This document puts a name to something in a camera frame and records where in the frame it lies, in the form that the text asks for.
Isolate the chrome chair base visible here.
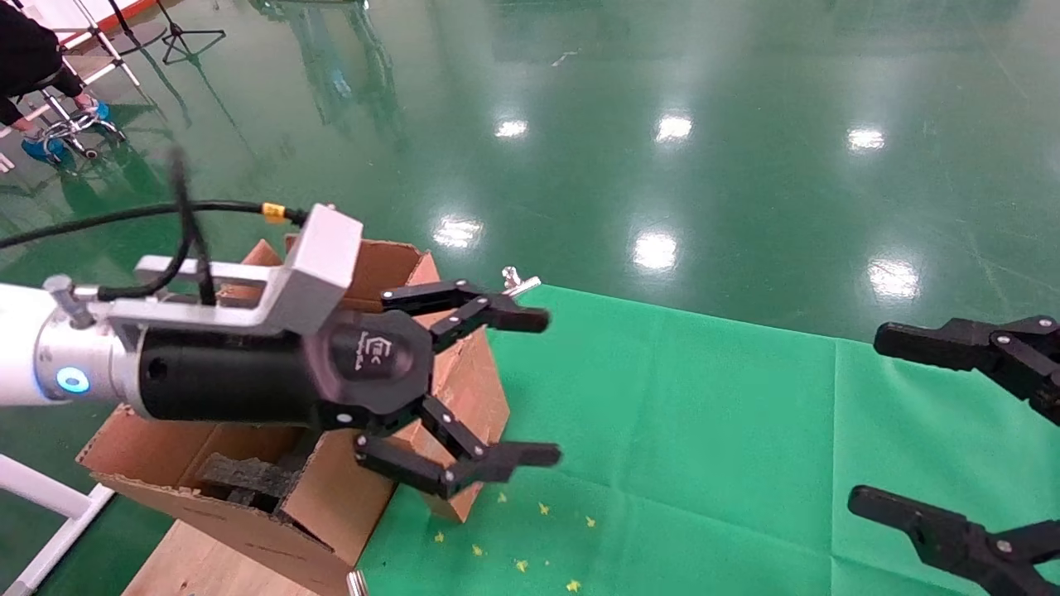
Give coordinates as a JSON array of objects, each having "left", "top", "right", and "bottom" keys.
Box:
[{"left": 37, "top": 87, "right": 127, "bottom": 160}]

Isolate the black cable with yellow tag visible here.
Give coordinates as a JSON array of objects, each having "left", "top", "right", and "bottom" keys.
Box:
[{"left": 0, "top": 149, "right": 309, "bottom": 304}]

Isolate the green cloth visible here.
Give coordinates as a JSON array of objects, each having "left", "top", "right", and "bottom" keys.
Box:
[{"left": 356, "top": 284, "right": 1060, "bottom": 596}]

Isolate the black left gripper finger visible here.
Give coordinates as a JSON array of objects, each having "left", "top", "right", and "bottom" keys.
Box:
[
  {"left": 354, "top": 396, "right": 564, "bottom": 500},
  {"left": 381, "top": 280, "right": 552, "bottom": 353}
]

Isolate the large open cardboard carton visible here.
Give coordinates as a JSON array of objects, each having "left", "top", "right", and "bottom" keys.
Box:
[{"left": 76, "top": 236, "right": 512, "bottom": 596}]

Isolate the person in black clothes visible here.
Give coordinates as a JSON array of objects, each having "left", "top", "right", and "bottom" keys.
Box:
[{"left": 0, "top": 0, "right": 84, "bottom": 137}]

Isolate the black tripod stand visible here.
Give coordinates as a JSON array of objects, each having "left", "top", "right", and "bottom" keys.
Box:
[{"left": 156, "top": 0, "right": 227, "bottom": 66}]

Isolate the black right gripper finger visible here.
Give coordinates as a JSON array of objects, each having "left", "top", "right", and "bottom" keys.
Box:
[
  {"left": 874, "top": 315, "right": 1060, "bottom": 427},
  {"left": 847, "top": 485, "right": 1060, "bottom": 596}
]

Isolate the white metal frame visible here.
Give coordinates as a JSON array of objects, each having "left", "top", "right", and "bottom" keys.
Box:
[{"left": 0, "top": 454, "right": 115, "bottom": 596}]

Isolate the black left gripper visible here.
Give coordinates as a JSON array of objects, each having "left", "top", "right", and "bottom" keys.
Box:
[{"left": 137, "top": 310, "right": 435, "bottom": 433}]

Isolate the black foam block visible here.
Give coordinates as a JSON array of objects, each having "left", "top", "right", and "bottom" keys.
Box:
[{"left": 197, "top": 452, "right": 301, "bottom": 511}]

